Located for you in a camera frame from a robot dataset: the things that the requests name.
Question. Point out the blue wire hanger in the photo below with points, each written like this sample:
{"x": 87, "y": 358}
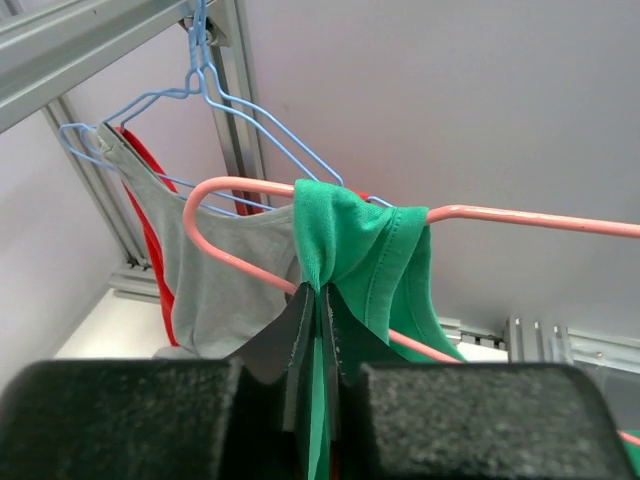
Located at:
{"x": 192, "y": 90}

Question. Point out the red tank top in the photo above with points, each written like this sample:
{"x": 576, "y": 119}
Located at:
{"x": 150, "y": 235}

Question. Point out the green tank top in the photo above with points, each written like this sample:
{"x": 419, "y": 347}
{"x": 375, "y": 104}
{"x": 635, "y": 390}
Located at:
{"x": 378, "y": 257}

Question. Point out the grey tank top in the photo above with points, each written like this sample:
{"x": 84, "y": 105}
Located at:
{"x": 210, "y": 270}

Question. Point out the aluminium hanging rail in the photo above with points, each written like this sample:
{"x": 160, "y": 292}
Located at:
{"x": 47, "y": 52}

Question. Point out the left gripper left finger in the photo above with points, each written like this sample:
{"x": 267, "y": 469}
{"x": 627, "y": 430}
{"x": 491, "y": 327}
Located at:
{"x": 279, "y": 355}

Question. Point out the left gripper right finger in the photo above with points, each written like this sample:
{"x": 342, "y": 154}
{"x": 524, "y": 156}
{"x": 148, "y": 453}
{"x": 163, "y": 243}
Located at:
{"x": 351, "y": 352}

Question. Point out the pink wire hanger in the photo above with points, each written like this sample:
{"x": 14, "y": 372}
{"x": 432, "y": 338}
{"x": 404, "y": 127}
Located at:
{"x": 415, "y": 349}

